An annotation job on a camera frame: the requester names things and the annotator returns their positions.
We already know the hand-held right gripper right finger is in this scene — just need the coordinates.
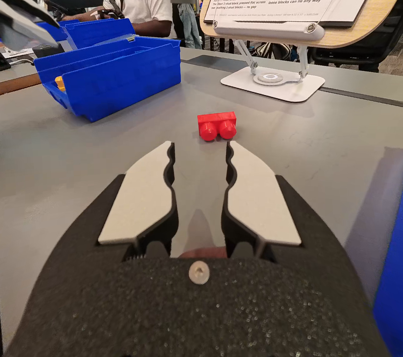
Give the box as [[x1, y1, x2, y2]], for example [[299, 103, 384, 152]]
[[221, 141, 302, 259]]

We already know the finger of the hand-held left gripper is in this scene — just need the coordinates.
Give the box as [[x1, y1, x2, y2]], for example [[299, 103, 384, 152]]
[[0, 0, 60, 29], [0, 12, 59, 51]]

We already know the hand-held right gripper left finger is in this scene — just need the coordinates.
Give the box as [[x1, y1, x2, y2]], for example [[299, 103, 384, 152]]
[[98, 141, 179, 257]]

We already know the red two-stud toy block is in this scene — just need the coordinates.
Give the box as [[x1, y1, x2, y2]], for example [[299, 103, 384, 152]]
[[197, 111, 237, 142]]

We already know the blue plastic storage bin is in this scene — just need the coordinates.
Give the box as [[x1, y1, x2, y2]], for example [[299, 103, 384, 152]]
[[60, 18, 136, 49], [37, 20, 81, 42], [34, 37, 182, 123], [372, 190, 403, 357]]

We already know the grey desk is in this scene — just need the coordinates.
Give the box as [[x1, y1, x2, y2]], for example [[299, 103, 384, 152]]
[[0, 47, 403, 357]]

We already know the person's right hand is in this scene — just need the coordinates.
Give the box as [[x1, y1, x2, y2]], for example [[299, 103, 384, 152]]
[[179, 247, 228, 259]]

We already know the black box device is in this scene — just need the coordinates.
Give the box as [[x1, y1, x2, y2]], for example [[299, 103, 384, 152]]
[[33, 44, 65, 58]]

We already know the black device with stickers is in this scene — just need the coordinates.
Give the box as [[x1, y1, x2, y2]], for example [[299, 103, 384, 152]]
[[98, 0, 125, 20]]

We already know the white stand with wooden board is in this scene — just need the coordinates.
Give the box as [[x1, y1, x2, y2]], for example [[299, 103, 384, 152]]
[[200, 0, 403, 103]]

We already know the black white striped bag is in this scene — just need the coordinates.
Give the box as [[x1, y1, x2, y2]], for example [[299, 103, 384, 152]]
[[252, 42, 275, 59]]

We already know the denim jacket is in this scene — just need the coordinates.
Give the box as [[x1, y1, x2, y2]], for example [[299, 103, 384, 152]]
[[178, 3, 203, 49]]

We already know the black office chair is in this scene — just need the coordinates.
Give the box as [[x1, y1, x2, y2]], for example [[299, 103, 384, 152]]
[[312, 8, 403, 72]]

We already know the dark desk cable flap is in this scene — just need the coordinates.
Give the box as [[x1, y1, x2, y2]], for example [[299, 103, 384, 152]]
[[181, 55, 246, 73]]

